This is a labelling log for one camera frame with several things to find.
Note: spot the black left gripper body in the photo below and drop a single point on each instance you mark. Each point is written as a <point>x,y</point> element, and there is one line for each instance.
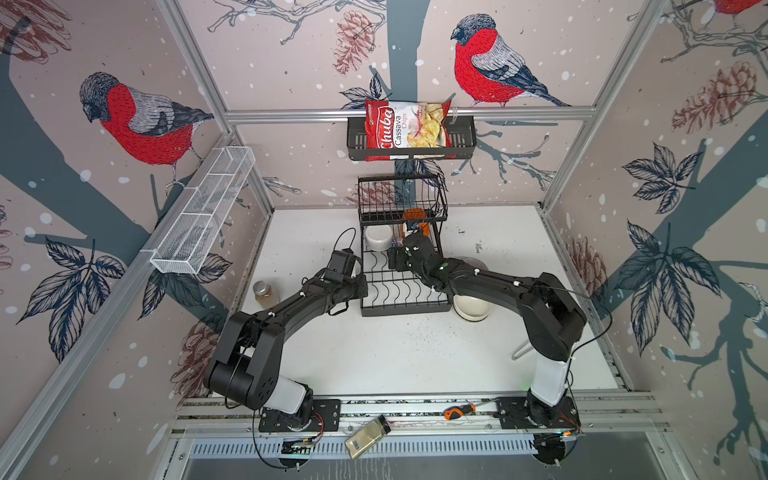
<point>355,287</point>

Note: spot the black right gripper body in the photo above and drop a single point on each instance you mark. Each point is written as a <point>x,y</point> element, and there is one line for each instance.
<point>401,263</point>

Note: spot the orange glass bowl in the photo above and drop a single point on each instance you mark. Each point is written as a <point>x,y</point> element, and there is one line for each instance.
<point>415,220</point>

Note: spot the white ceramic bowl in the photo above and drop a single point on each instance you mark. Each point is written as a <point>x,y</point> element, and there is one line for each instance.
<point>379,238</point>

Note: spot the striped patterned bowl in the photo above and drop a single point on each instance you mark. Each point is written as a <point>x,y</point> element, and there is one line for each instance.
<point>476,263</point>

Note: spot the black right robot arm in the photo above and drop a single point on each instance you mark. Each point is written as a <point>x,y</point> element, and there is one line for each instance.
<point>553,319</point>

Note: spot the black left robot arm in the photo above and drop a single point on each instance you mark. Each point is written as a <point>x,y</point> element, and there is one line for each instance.
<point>245,365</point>

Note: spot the small jar with brown contents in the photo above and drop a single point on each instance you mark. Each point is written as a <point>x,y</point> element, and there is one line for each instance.
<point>265,294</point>

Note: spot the red cassava chips bag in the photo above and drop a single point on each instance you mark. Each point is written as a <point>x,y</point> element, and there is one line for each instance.
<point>406,125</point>

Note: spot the beige electronic box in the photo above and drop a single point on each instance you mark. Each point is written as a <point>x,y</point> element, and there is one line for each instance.
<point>367,436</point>

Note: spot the black wire dish rack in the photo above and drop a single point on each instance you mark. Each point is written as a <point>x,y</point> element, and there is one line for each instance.
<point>397,213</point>

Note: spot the black wall basket shelf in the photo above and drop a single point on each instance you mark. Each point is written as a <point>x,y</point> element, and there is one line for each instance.
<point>456,138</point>

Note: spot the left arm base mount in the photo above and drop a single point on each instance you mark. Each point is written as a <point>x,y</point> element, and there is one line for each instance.
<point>296,410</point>

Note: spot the orange handled screwdriver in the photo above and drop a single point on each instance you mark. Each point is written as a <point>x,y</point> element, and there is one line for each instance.
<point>458,411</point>

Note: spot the white wire wall shelf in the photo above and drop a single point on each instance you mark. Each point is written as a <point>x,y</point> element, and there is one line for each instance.
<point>191,237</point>

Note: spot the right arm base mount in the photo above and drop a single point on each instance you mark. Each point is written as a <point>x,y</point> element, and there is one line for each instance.
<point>555,429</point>

